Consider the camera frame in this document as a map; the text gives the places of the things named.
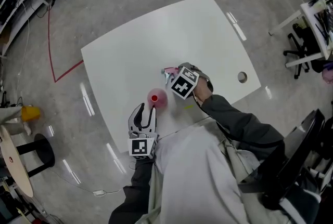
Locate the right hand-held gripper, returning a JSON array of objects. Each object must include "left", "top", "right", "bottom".
[{"left": 170, "top": 62, "right": 209, "bottom": 100}]

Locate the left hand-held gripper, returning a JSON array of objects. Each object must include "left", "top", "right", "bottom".
[{"left": 126, "top": 102, "right": 160, "bottom": 161}]

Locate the pink spray bottle cap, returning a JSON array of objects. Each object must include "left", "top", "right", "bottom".
[{"left": 160, "top": 66, "right": 181, "bottom": 86}]

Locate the pink round container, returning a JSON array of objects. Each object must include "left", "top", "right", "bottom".
[{"left": 147, "top": 87, "right": 169, "bottom": 110}]

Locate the person's left forearm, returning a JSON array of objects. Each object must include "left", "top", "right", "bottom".
[{"left": 108, "top": 157, "right": 157, "bottom": 224}]

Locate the person's right forearm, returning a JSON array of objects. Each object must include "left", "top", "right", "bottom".
[{"left": 200, "top": 94, "right": 286, "bottom": 163}]

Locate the person's right hand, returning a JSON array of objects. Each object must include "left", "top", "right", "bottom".
[{"left": 193, "top": 76, "right": 214, "bottom": 103}]

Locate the person's torso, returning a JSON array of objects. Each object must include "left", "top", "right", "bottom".
[{"left": 135, "top": 125, "right": 294, "bottom": 224}]

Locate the yellow bucket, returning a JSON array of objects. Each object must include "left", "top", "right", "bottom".
[{"left": 20, "top": 105, "right": 42, "bottom": 123}]

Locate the black office chair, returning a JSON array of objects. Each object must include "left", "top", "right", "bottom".
[{"left": 283, "top": 22, "right": 324, "bottom": 80}]

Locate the black seat chair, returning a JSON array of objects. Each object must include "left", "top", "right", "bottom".
[{"left": 238, "top": 108, "right": 326, "bottom": 210}]

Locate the pink rounded object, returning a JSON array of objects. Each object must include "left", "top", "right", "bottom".
[{"left": 322, "top": 61, "right": 333, "bottom": 84}]

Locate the white desk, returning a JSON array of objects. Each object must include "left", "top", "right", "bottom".
[{"left": 268, "top": 0, "right": 333, "bottom": 68}]

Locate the white floor cable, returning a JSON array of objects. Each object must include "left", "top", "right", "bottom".
[{"left": 46, "top": 163, "right": 131, "bottom": 195}]

